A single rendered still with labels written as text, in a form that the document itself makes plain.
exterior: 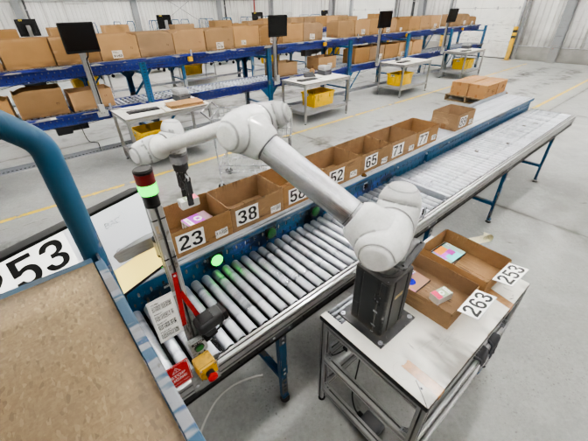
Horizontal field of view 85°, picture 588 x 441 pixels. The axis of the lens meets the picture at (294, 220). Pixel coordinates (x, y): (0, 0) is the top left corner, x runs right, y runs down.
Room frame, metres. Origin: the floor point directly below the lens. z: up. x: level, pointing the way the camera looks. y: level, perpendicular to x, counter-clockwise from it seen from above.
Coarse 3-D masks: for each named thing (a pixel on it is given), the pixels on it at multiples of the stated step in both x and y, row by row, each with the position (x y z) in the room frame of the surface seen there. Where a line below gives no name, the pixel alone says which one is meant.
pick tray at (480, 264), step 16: (432, 240) 1.52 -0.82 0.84; (448, 240) 1.59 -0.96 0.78; (464, 240) 1.52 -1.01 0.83; (432, 256) 1.38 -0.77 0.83; (464, 256) 1.45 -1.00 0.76; (480, 256) 1.43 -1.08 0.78; (496, 256) 1.37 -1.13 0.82; (464, 272) 1.24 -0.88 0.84; (480, 272) 1.32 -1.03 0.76; (496, 272) 1.31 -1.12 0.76; (480, 288) 1.16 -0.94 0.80
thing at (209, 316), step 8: (216, 304) 0.83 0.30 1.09; (208, 312) 0.79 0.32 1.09; (216, 312) 0.79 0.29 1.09; (224, 312) 0.79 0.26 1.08; (200, 320) 0.76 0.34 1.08; (208, 320) 0.76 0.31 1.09; (216, 320) 0.77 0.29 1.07; (200, 328) 0.73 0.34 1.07; (208, 328) 0.75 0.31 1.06; (216, 328) 0.79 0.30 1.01; (208, 336) 0.76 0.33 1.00
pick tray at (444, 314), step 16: (416, 256) 1.39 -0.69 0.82; (432, 272) 1.31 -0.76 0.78; (448, 272) 1.25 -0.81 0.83; (432, 288) 1.21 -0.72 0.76; (448, 288) 1.20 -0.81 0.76; (464, 288) 1.18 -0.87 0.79; (416, 304) 1.07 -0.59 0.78; (432, 304) 1.02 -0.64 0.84; (448, 304) 1.09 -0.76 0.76; (448, 320) 0.96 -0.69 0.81
